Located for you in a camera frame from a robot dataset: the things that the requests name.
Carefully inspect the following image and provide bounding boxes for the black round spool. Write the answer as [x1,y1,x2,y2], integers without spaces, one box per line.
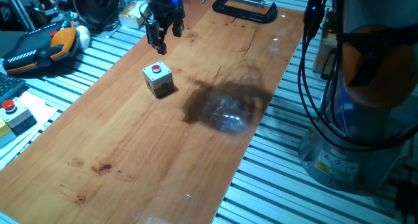
[65,0,120,26]

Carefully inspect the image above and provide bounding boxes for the grey box small red button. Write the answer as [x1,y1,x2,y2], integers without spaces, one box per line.
[142,61,175,99]

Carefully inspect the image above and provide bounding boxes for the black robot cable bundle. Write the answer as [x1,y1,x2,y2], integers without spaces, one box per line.
[296,0,418,153]

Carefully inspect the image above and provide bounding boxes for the wooden board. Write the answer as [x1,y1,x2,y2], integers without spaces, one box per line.
[0,0,305,224]

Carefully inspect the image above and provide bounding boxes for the black keyboard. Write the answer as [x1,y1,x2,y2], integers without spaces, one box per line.
[0,72,27,103]

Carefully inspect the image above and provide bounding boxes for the orange black teach pendant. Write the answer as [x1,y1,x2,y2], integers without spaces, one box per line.
[2,20,79,76]

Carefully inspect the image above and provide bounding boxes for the white rounded object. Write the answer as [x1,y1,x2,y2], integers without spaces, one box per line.
[75,25,92,50]

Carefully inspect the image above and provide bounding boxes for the white paper sheet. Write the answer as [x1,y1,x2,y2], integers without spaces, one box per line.
[0,91,58,170]

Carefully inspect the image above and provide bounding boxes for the grey box red mushroom button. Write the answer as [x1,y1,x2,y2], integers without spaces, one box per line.
[0,99,38,136]

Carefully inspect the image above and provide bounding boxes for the black C-clamp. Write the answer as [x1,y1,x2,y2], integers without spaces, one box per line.
[201,0,279,24]

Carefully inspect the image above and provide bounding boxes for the aluminium profile bar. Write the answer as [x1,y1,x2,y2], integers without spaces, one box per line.
[2,0,27,31]

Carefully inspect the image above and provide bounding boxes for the yellowish small box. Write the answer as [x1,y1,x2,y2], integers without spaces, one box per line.
[118,0,152,30]

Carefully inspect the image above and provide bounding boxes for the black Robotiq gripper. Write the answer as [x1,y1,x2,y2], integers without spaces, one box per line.
[140,0,186,56]

